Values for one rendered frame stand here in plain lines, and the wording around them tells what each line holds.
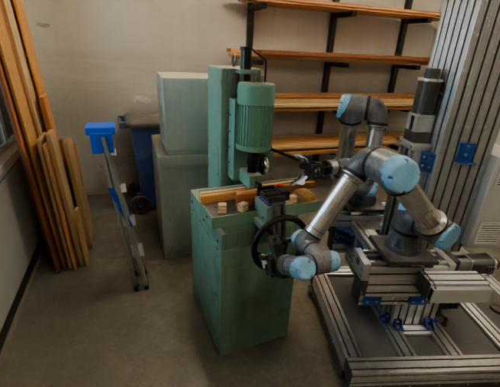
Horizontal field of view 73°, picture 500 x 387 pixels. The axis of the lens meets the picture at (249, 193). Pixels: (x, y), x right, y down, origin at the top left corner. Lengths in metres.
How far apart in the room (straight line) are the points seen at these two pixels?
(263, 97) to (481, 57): 0.88
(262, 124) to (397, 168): 0.68
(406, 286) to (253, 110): 1.06
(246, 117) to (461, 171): 1.01
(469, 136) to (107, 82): 3.17
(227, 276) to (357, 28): 3.59
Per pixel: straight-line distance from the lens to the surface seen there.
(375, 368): 1.95
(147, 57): 3.82
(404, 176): 1.18
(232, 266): 1.74
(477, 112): 1.78
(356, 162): 1.26
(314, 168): 1.63
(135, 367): 2.15
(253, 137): 1.59
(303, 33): 4.28
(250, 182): 1.69
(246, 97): 1.56
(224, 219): 1.58
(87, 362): 2.25
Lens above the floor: 1.63
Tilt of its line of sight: 24 degrees down
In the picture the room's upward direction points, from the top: 3 degrees clockwise
